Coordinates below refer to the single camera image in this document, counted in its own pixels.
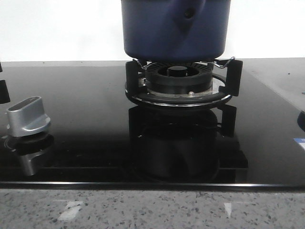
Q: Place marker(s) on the metal wire pot reducer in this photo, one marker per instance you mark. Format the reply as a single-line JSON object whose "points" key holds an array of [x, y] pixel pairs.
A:
{"points": [[221, 64]]}

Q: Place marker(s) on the right black pot support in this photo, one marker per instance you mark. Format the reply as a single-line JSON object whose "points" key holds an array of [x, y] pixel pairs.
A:
{"points": [[226, 84]]}

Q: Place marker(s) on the blue cooking pot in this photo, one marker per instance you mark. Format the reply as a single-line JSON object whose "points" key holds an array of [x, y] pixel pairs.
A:
{"points": [[175, 30]]}

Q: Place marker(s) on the black pot support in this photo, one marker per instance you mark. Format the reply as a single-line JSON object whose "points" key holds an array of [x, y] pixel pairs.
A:
{"points": [[226, 84], [4, 94]]}

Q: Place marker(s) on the blue white sticker label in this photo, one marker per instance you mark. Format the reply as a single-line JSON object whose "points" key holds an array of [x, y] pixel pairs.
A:
{"points": [[300, 142]]}

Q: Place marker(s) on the black glass gas cooktop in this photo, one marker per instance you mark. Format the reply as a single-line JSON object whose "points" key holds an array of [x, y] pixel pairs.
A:
{"points": [[98, 139]]}

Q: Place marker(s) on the left black pot support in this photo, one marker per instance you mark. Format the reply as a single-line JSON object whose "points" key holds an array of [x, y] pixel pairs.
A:
{"points": [[4, 94]]}

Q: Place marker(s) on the silver stove control knob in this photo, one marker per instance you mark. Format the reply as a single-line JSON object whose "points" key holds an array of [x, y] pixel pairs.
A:
{"points": [[27, 117]]}

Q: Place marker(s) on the right black gas burner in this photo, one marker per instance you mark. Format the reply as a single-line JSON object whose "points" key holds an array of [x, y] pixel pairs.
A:
{"points": [[184, 80]]}

